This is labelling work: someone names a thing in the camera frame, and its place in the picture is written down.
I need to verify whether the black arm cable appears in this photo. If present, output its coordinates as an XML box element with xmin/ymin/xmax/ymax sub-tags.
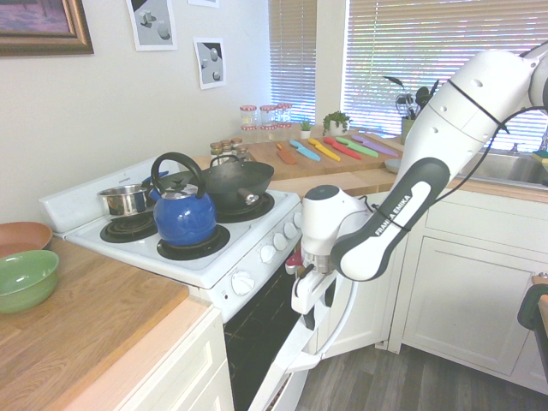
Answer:
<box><xmin>357</xmin><ymin>83</ymin><xmax>548</xmax><ymax>235</ymax></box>

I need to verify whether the green knife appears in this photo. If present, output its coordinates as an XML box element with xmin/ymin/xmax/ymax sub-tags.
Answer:
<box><xmin>335</xmin><ymin>134</ymin><xmax>380</xmax><ymax>158</ymax></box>

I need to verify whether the glass jar red lid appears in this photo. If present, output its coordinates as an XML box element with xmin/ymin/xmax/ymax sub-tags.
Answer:
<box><xmin>276</xmin><ymin>102</ymin><xmax>294</xmax><ymax>128</ymax></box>
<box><xmin>239</xmin><ymin>104</ymin><xmax>259</xmax><ymax>130</ymax></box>
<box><xmin>259</xmin><ymin>104</ymin><xmax>277</xmax><ymax>130</ymax></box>

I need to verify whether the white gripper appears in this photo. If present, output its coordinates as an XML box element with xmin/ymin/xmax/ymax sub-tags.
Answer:
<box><xmin>291</xmin><ymin>268</ymin><xmax>339</xmax><ymax>332</ymax></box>

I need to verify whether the white sink base cabinet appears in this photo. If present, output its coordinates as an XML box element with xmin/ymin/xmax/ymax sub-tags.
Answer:
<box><xmin>317</xmin><ymin>188</ymin><xmax>548</xmax><ymax>389</ymax></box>

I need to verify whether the white oven door handle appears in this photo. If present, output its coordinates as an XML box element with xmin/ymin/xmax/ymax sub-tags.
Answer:
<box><xmin>314</xmin><ymin>280</ymin><xmax>359</xmax><ymax>359</ymax></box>

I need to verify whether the narrow window blind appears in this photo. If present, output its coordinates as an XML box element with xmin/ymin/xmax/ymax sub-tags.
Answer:
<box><xmin>268</xmin><ymin>0</ymin><xmax>319</xmax><ymax>129</ymax></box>

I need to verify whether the steel sink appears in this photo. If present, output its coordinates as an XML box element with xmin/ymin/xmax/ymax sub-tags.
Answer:
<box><xmin>459</xmin><ymin>148</ymin><xmax>548</xmax><ymax>187</ymax></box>

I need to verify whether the yellow knife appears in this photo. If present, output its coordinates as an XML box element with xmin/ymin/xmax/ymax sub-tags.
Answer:
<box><xmin>307</xmin><ymin>137</ymin><xmax>343</xmax><ymax>163</ymax></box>

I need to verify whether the white cabinet beside stove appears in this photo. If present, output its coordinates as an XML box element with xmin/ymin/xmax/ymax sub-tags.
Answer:
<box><xmin>74</xmin><ymin>295</ymin><xmax>235</xmax><ymax>411</ymax></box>

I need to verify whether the white oven door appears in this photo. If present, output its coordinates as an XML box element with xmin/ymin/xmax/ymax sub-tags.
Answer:
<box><xmin>239</xmin><ymin>256</ymin><xmax>357</xmax><ymax>411</ymax></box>

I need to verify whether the blue kettle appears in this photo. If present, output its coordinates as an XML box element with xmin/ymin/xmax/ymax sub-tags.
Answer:
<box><xmin>149</xmin><ymin>152</ymin><xmax>218</xmax><ymax>247</ymax></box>

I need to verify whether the brown bowl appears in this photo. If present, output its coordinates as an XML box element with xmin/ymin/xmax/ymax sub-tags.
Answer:
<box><xmin>0</xmin><ymin>221</ymin><xmax>54</xmax><ymax>259</ymax></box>

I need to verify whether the framed painting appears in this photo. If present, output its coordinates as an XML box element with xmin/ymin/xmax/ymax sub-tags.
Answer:
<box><xmin>0</xmin><ymin>0</ymin><xmax>95</xmax><ymax>57</ymax></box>

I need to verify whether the utensil holder with utensils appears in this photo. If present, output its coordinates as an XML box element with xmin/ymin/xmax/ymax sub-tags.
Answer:
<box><xmin>382</xmin><ymin>75</ymin><xmax>442</xmax><ymax>146</ymax></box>

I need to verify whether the blue knife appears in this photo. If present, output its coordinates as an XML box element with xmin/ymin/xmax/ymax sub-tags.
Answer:
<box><xmin>288</xmin><ymin>139</ymin><xmax>323</xmax><ymax>163</ymax></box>

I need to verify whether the purple knife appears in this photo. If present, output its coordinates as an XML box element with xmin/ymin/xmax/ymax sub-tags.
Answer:
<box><xmin>350</xmin><ymin>134</ymin><xmax>400</xmax><ymax>158</ymax></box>

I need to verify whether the grey shapes print small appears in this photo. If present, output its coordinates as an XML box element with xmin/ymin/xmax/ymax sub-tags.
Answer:
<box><xmin>193</xmin><ymin>36</ymin><xmax>228</xmax><ymax>91</ymax></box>

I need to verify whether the black wok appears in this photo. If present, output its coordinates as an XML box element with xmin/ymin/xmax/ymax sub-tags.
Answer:
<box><xmin>168</xmin><ymin>154</ymin><xmax>276</xmax><ymax>211</ymax></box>

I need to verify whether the steel saucepan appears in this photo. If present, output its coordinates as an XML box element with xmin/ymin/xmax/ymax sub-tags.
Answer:
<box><xmin>97</xmin><ymin>170</ymin><xmax>170</xmax><ymax>217</ymax></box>

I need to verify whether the red knife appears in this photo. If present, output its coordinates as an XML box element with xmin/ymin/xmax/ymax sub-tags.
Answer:
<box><xmin>322</xmin><ymin>136</ymin><xmax>363</xmax><ymax>161</ymax></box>

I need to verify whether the orange knife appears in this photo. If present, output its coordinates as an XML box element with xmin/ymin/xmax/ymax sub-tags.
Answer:
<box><xmin>275</xmin><ymin>144</ymin><xmax>298</xmax><ymax>165</ymax></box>

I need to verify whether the wooden cutting board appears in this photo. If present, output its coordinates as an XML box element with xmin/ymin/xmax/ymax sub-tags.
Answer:
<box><xmin>247</xmin><ymin>131</ymin><xmax>406</xmax><ymax>176</ymax></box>

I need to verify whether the green bowl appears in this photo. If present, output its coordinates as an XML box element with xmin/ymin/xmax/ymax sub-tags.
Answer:
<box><xmin>0</xmin><ymin>249</ymin><xmax>60</xmax><ymax>315</ymax></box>

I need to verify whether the wide window blind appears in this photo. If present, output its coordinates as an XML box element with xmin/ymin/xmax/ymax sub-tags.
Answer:
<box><xmin>344</xmin><ymin>0</ymin><xmax>548</xmax><ymax>152</ymax></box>

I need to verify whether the white electric stove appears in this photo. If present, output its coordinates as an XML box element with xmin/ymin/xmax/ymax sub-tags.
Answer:
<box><xmin>38</xmin><ymin>156</ymin><xmax>306</xmax><ymax>411</ymax></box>

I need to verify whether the grey shapes print large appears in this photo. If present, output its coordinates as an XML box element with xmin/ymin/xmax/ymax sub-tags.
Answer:
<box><xmin>125</xmin><ymin>0</ymin><xmax>179</xmax><ymax>53</ymax></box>

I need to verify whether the bushy potted plant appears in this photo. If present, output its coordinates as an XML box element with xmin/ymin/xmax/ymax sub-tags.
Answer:
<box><xmin>321</xmin><ymin>110</ymin><xmax>353</xmax><ymax>138</ymax></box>

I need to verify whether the dark green object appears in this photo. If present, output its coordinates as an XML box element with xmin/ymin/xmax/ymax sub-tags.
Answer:
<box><xmin>516</xmin><ymin>271</ymin><xmax>548</xmax><ymax>411</ymax></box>

